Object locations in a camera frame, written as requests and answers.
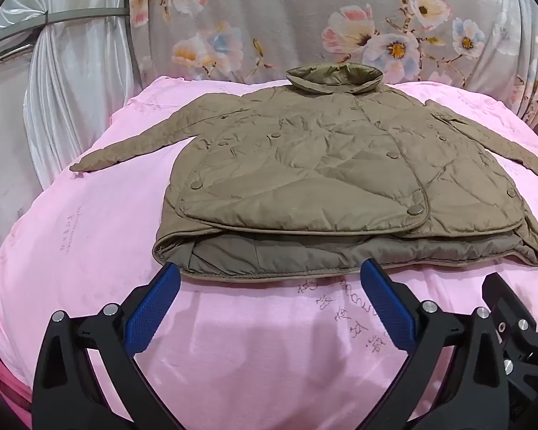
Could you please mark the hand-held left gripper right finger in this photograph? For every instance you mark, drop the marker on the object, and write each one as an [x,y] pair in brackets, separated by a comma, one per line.
[388,304]

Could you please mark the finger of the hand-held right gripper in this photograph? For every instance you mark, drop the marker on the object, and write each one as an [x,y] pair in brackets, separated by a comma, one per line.
[509,318]

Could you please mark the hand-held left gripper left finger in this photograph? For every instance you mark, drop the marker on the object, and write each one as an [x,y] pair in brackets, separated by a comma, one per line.
[154,309]

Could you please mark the olive quilted jacket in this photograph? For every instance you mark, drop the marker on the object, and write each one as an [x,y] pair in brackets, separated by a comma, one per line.
[318,165]

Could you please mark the pink blanket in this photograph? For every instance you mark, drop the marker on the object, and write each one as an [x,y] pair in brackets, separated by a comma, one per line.
[94,242]

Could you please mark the dark pink bedding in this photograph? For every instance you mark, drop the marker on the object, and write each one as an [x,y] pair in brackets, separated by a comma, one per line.
[0,367]

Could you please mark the white curtain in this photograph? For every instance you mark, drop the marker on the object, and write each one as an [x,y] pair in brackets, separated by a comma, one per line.
[71,76]

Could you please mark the grey floral cloth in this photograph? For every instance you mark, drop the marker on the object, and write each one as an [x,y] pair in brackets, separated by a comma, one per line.
[296,18]

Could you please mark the grey metal rail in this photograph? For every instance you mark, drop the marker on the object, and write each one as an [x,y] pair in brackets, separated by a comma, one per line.
[85,15]

